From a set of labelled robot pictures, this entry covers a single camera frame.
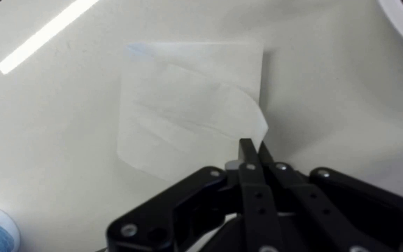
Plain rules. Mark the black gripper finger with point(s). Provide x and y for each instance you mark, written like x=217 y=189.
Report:
x=346 y=215

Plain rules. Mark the white paper towel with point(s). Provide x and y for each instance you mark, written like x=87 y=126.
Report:
x=188 y=105

